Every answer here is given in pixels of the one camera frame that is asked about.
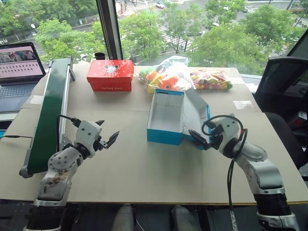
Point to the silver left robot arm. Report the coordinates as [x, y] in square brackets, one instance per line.
[60, 166]

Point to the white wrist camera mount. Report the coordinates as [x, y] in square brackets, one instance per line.
[87, 133]
[229, 125]

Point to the open laptop computer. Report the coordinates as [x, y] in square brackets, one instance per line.
[16, 72]

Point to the clear bag of colourful fruits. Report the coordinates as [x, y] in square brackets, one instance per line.
[210, 80]

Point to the black cup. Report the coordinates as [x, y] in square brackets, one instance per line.
[100, 56]

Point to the red shoe box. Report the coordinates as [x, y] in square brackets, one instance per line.
[109, 75]

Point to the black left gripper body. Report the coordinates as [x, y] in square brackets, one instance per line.
[99, 144]

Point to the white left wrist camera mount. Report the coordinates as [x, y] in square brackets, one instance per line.
[87, 133]

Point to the black window frame post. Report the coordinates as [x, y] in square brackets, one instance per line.
[109, 29]

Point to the green conveyor belt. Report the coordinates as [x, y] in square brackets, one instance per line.
[49, 115]

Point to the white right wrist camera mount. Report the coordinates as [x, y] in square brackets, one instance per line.
[229, 125]

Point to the black office chair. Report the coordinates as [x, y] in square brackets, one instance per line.
[281, 96]

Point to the clear bag of plush toys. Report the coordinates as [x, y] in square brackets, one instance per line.
[166, 77]

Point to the blue shoe box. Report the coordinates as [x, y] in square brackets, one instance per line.
[166, 118]

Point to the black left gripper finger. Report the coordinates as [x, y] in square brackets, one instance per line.
[112, 139]
[99, 122]

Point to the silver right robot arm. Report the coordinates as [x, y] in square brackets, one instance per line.
[262, 168]

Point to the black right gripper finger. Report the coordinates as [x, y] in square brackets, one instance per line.
[197, 136]
[203, 146]

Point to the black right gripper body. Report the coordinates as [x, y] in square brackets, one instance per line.
[215, 137]

